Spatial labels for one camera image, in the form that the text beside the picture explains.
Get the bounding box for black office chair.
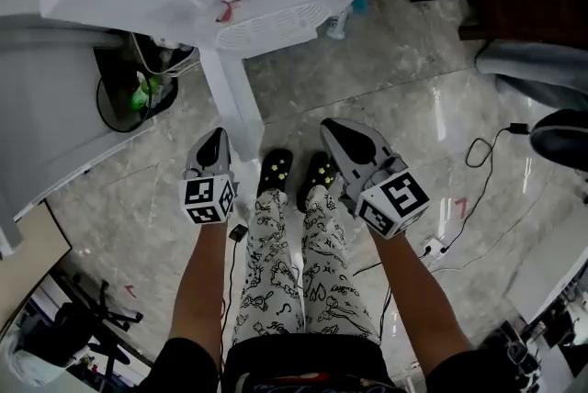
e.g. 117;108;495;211
25;274;144;379

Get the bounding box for clear plastic bottle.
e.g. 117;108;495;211
324;8;353;40

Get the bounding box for black trash bin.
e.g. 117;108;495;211
93;30;181;134

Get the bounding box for black shoe with yellow stars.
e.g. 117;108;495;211
296;151;340;214
256;147;296;200

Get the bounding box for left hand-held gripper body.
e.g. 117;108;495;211
178;161;241;228

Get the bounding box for white desk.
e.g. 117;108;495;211
503;223;588;324

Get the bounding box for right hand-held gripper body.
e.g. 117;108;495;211
337;152;431;241

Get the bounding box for beige desk board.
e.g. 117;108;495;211
0;197;74;331

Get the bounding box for black cable with adapter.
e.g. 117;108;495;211
443;121;534;251

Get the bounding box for white patterned trousers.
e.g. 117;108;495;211
231;184;381;347

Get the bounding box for white vented device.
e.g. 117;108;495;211
215;3;330;53

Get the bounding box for white cable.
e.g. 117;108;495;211
130;31;201;78

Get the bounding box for white power strip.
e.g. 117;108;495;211
419;236;449;260

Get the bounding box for green bottle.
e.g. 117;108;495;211
130;70;162;111

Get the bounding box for black shirt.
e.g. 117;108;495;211
154;332;548;393

